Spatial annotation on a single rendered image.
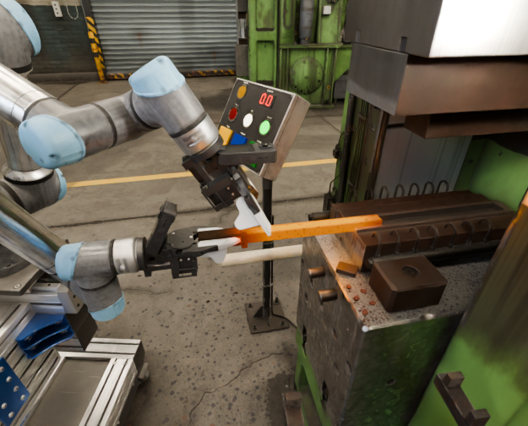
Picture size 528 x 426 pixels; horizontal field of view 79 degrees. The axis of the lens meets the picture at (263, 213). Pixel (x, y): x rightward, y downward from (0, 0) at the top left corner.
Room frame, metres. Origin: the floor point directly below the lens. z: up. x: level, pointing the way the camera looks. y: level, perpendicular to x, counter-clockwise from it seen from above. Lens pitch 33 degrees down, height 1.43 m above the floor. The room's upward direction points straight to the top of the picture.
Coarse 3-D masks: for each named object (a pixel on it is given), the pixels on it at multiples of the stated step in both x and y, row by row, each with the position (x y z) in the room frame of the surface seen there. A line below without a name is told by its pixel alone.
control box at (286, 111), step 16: (240, 80) 1.27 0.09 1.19; (256, 96) 1.16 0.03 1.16; (272, 96) 1.10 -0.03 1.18; (288, 96) 1.04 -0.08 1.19; (224, 112) 1.25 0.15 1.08; (240, 112) 1.18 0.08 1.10; (256, 112) 1.12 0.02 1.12; (272, 112) 1.06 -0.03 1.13; (288, 112) 1.01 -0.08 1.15; (304, 112) 1.05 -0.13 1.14; (240, 128) 1.14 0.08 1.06; (256, 128) 1.07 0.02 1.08; (272, 128) 1.02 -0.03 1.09; (288, 128) 1.02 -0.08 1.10; (288, 144) 1.02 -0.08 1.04; (272, 176) 0.98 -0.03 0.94
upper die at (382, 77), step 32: (352, 64) 0.72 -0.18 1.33; (384, 64) 0.60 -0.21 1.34; (416, 64) 0.55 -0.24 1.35; (448, 64) 0.56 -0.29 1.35; (480, 64) 0.57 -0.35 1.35; (512, 64) 0.58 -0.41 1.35; (384, 96) 0.58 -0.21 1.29; (416, 96) 0.55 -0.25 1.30; (448, 96) 0.56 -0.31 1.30; (480, 96) 0.57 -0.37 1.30; (512, 96) 0.59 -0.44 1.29
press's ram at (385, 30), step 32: (352, 0) 0.76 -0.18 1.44; (384, 0) 0.64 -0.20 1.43; (416, 0) 0.55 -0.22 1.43; (448, 0) 0.50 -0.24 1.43; (480, 0) 0.50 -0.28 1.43; (512, 0) 0.51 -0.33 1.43; (352, 32) 0.74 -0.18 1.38; (384, 32) 0.62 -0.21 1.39; (416, 32) 0.53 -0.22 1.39; (448, 32) 0.50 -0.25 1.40; (480, 32) 0.51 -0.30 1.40; (512, 32) 0.52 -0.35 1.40
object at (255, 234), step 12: (360, 216) 0.63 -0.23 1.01; (372, 216) 0.63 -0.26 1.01; (228, 228) 0.57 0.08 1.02; (252, 228) 0.58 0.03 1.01; (276, 228) 0.58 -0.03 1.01; (288, 228) 0.58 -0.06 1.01; (300, 228) 0.58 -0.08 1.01; (312, 228) 0.58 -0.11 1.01; (324, 228) 0.59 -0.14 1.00; (336, 228) 0.60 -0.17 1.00; (348, 228) 0.60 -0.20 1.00; (204, 240) 0.54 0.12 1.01; (240, 240) 0.56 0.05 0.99; (252, 240) 0.56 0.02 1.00; (264, 240) 0.56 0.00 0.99
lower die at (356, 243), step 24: (456, 192) 0.80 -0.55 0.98; (336, 216) 0.70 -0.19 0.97; (456, 216) 0.65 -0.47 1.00; (480, 216) 0.65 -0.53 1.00; (504, 216) 0.66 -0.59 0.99; (360, 240) 0.57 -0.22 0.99; (384, 240) 0.56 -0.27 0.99; (408, 240) 0.56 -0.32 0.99; (432, 240) 0.57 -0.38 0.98; (456, 240) 0.59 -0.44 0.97; (480, 240) 0.60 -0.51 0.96; (360, 264) 0.55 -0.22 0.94
